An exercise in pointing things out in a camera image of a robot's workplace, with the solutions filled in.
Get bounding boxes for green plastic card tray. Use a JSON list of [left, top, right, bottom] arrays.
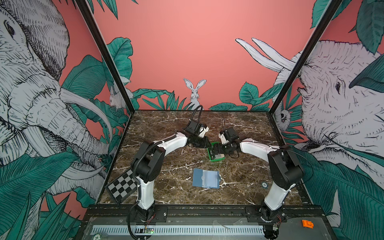
[[207, 142, 224, 162]]

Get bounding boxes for blue leather card holder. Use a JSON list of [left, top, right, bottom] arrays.
[[193, 168, 221, 189]]

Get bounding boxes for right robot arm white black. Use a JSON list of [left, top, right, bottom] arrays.
[[209, 128, 305, 212]]

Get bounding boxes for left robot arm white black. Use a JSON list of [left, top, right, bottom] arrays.
[[132, 120, 211, 211]]

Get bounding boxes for black white checkerboard plate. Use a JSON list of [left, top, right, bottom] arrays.
[[105, 168, 137, 205]]

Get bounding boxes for orange connector clip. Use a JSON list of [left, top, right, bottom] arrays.
[[302, 220, 314, 229]]

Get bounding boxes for green lit circuit board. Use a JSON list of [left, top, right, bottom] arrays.
[[145, 228, 155, 234]]

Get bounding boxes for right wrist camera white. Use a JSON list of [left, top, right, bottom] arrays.
[[219, 134, 229, 145]]

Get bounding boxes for black left frame post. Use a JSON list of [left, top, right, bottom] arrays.
[[75, 0, 135, 115]]

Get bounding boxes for black frame post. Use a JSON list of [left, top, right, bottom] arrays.
[[269, 0, 342, 116], [75, 0, 135, 115]]

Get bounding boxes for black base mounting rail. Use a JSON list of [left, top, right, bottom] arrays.
[[83, 205, 324, 224]]

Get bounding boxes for white slotted cable duct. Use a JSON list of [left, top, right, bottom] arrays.
[[90, 225, 264, 236]]

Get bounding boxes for black right frame post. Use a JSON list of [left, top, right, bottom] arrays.
[[269, 0, 342, 116]]

